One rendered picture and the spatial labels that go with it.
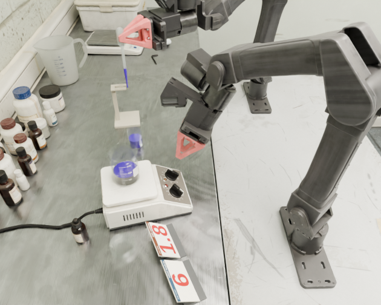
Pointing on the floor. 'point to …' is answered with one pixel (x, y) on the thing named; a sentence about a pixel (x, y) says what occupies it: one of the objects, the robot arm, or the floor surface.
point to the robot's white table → (242, 118)
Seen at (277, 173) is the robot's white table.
